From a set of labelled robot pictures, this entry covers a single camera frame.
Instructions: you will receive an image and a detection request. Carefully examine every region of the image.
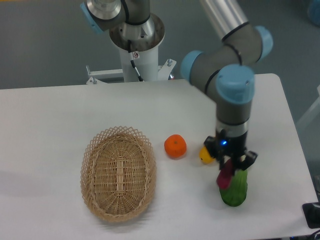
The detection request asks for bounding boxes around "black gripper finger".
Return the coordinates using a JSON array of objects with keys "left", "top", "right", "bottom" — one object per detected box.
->
[
  {"left": 204, "top": 136, "right": 225, "bottom": 170},
  {"left": 231, "top": 150, "right": 258, "bottom": 175}
]

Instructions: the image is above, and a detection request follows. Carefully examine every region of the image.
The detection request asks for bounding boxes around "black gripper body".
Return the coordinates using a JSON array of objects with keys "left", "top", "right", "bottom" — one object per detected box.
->
[{"left": 215, "top": 128, "right": 248, "bottom": 160}]

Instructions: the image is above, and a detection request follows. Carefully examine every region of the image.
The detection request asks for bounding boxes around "purple sweet potato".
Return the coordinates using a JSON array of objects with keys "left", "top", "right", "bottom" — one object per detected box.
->
[{"left": 216, "top": 159, "right": 233, "bottom": 190}]

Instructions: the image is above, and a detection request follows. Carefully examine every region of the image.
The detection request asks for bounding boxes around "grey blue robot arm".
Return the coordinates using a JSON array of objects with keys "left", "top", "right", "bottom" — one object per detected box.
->
[{"left": 80, "top": 0, "right": 273, "bottom": 173}]

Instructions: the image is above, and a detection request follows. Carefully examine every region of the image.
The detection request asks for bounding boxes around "yellow mango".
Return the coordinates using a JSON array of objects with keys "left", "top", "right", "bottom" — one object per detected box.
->
[{"left": 199, "top": 146, "right": 216, "bottom": 165}]

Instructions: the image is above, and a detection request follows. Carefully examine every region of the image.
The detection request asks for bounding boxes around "orange tangerine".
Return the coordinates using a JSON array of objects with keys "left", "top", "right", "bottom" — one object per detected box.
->
[{"left": 164, "top": 134, "right": 187, "bottom": 159}]

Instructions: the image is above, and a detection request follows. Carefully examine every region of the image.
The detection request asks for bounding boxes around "green bok choy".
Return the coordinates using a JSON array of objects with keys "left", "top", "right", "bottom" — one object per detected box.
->
[{"left": 219, "top": 170, "right": 248, "bottom": 207}]

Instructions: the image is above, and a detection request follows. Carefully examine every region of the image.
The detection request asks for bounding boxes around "black device at edge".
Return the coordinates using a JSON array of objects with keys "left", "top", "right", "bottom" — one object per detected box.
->
[{"left": 302, "top": 202, "right": 320, "bottom": 229}]

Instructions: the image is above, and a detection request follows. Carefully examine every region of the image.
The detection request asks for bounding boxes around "woven wicker basket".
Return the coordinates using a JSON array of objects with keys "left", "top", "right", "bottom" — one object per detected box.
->
[{"left": 80, "top": 126, "right": 157, "bottom": 223}]

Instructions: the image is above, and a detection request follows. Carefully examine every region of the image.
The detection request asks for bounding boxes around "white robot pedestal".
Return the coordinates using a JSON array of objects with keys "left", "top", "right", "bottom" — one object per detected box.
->
[{"left": 119, "top": 46, "right": 159, "bottom": 83}]

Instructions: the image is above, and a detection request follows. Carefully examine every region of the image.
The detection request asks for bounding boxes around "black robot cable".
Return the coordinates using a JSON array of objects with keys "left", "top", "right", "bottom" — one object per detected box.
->
[{"left": 127, "top": 39, "right": 144, "bottom": 83}]

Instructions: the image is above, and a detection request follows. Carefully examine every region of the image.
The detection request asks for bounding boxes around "white metal base bracket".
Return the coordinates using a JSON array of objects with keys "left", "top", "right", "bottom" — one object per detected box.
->
[{"left": 85, "top": 58, "right": 177, "bottom": 85}]

